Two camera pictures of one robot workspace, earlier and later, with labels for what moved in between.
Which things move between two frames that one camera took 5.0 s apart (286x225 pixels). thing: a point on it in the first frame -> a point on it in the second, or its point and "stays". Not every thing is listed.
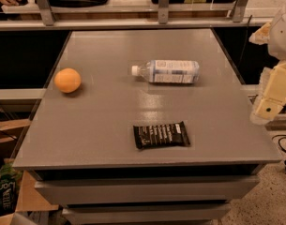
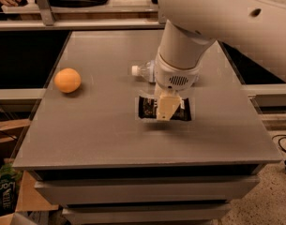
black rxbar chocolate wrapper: (161, 135) -> (146, 109)
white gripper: (281, 37) -> (174, 75)
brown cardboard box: (7, 137) stays
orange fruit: (67, 80) stays
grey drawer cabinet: (144, 127) stays
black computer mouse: (22, 2) stays
